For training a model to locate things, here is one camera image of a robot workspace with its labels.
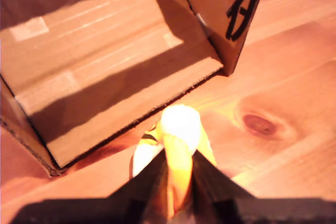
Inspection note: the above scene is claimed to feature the yellow and white footbag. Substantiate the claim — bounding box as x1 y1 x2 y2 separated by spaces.
129 104 219 220

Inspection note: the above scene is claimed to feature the cardboard dice tower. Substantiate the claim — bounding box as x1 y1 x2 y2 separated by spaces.
0 0 270 179

